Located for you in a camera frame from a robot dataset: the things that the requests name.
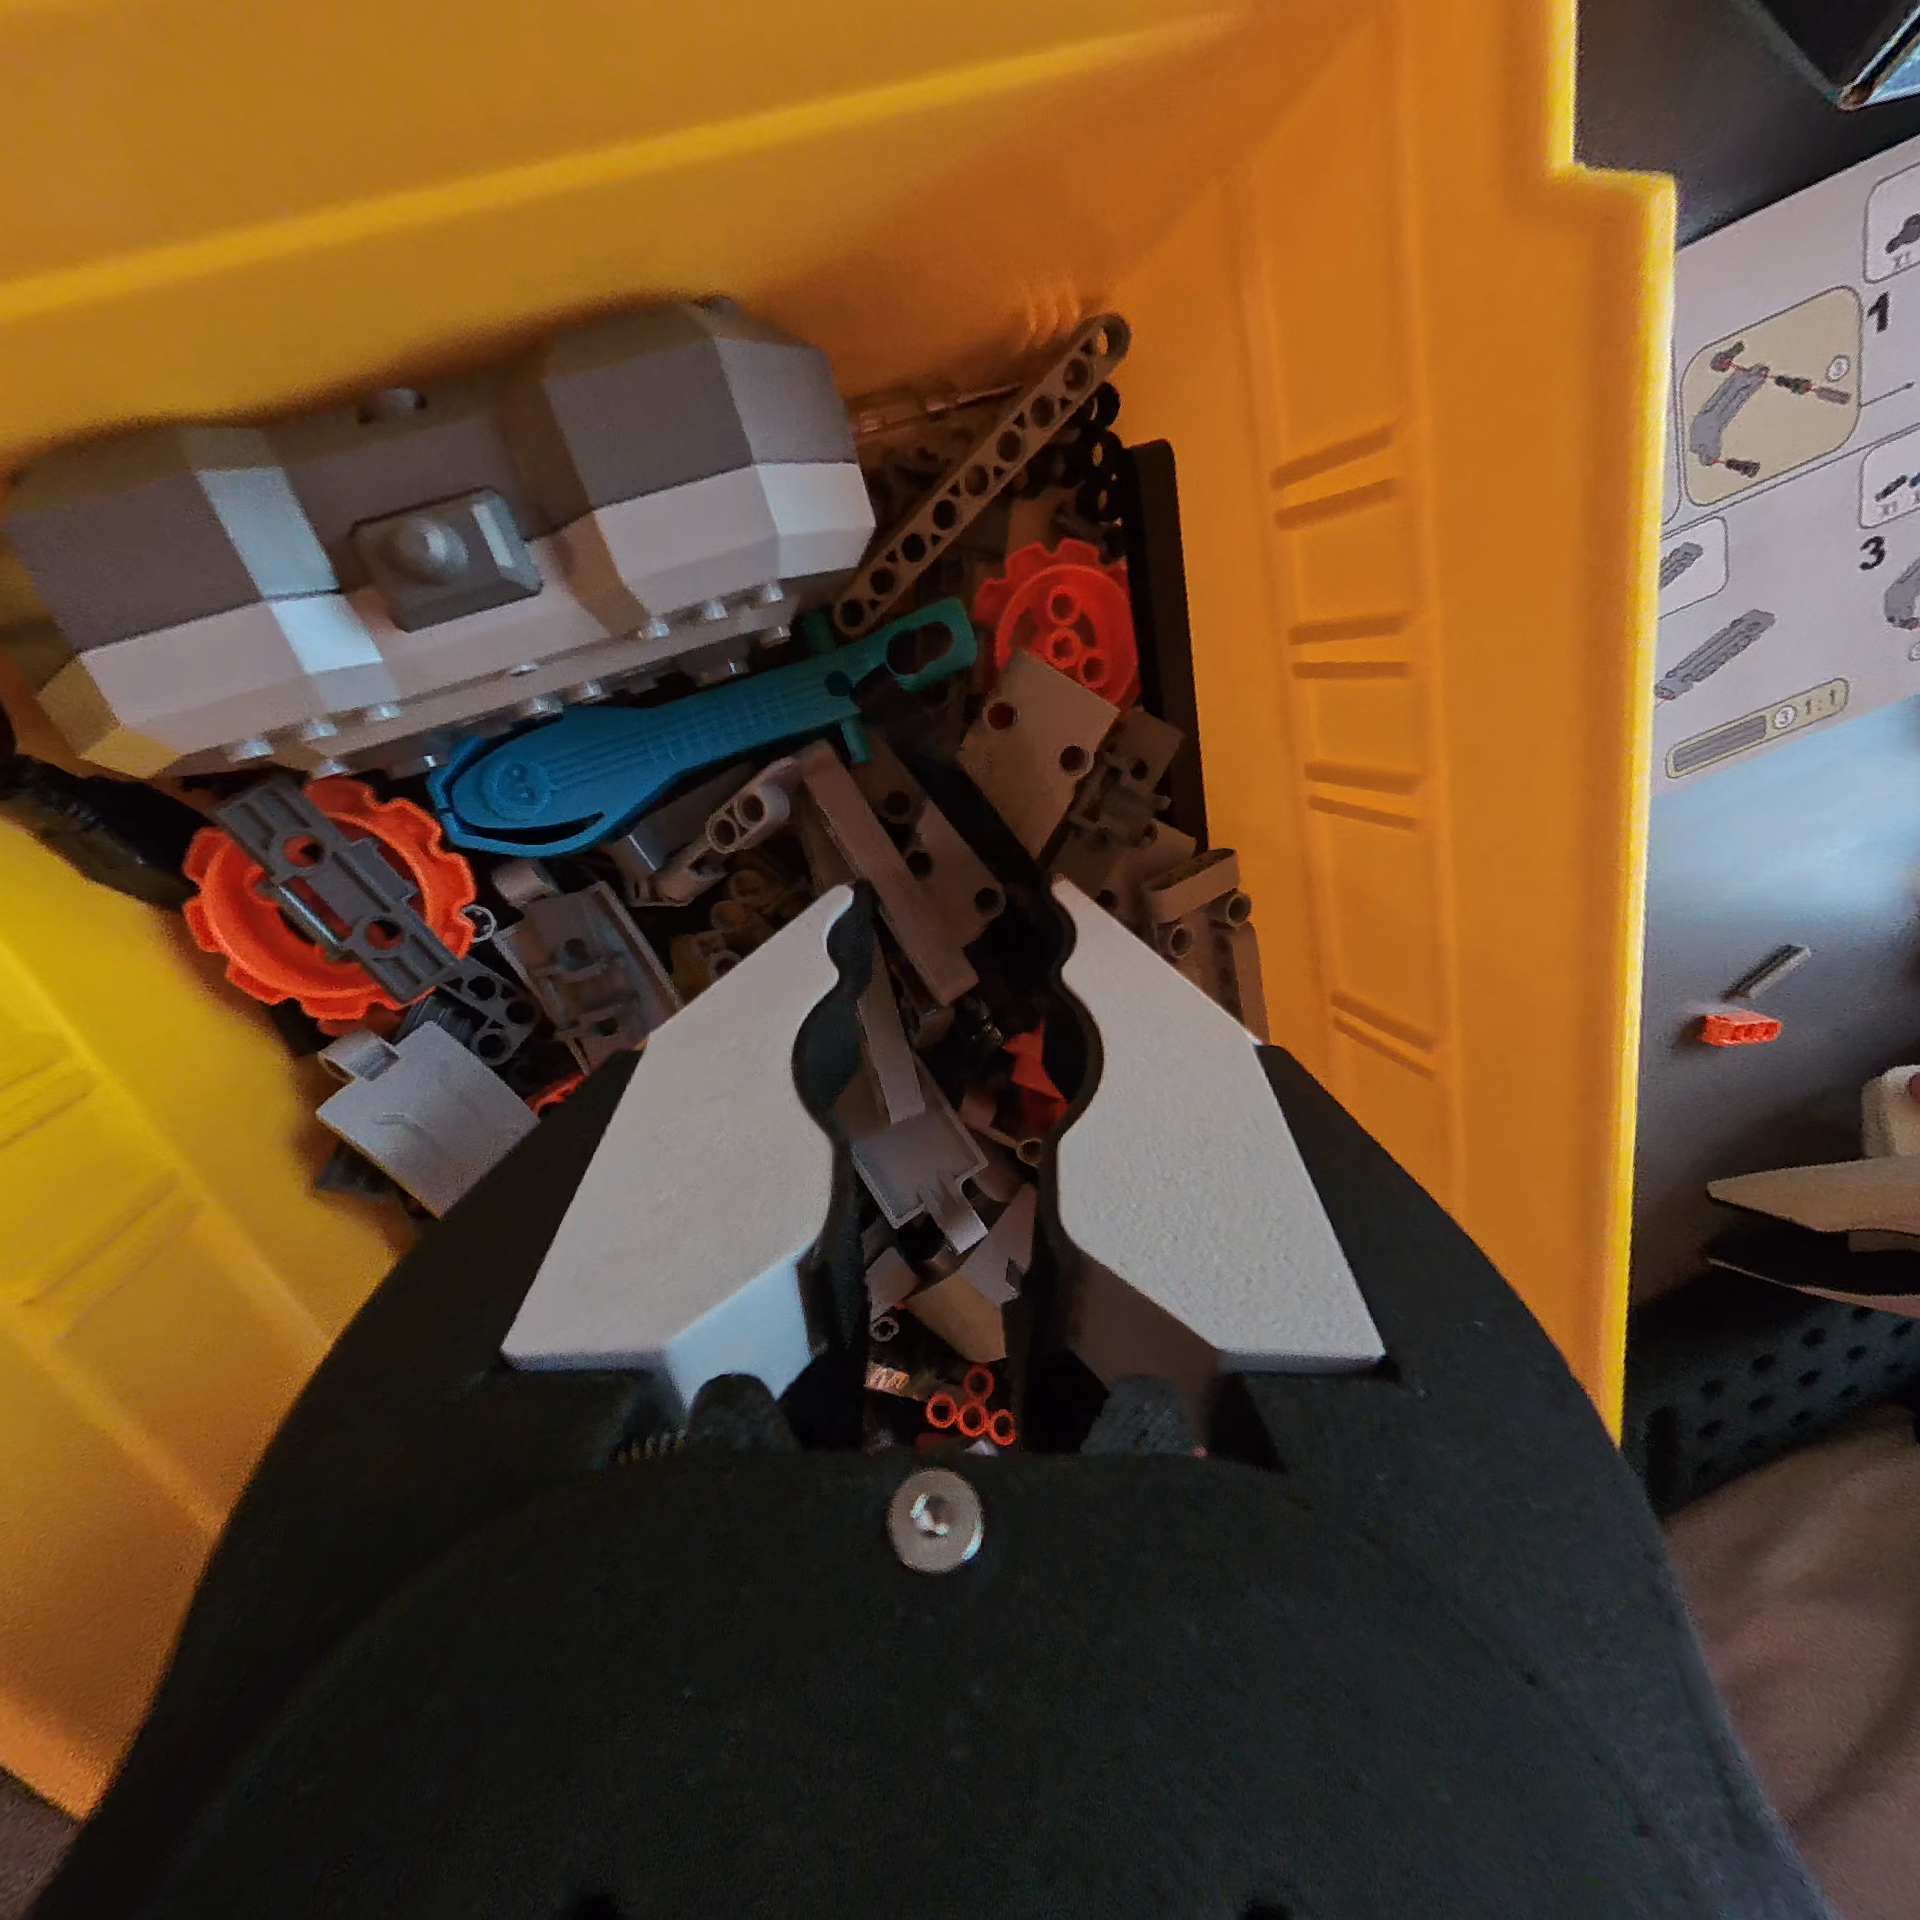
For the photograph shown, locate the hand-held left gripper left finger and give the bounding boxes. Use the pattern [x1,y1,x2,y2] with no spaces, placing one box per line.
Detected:
[502,882,878,1424]

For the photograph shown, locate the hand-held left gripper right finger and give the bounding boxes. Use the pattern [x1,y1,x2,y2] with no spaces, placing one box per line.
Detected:
[1044,876,1388,1419]

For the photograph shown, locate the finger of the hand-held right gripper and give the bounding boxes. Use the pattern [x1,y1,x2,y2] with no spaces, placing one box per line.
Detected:
[1708,1249,1920,1327]
[1705,1154,1920,1243]

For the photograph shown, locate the pile of toy building parts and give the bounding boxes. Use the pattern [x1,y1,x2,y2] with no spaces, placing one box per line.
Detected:
[0,297,1270,1450]

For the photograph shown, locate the yellow plastic bin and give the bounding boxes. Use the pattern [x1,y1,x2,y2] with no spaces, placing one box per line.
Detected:
[0,0,1681,1824]

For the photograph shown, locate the black studded foam mat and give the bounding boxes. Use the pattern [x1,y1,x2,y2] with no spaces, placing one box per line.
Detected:
[1623,1287,1920,1521]

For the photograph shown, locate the light grey curved toy panel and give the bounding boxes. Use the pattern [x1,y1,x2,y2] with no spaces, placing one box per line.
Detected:
[311,1024,543,1222]

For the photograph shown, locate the teal brick separator tool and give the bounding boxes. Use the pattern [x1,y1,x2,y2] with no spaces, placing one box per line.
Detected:
[424,594,982,862]

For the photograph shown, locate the orange toy wheel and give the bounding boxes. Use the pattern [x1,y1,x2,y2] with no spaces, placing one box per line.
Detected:
[180,776,486,1010]
[970,537,1145,707]

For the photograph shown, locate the building instruction booklet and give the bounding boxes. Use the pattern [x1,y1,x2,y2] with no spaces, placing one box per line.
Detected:
[1655,124,1920,784]

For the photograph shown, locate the grey white toy motor block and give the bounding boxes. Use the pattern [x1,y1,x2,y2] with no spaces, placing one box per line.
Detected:
[0,297,881,782]

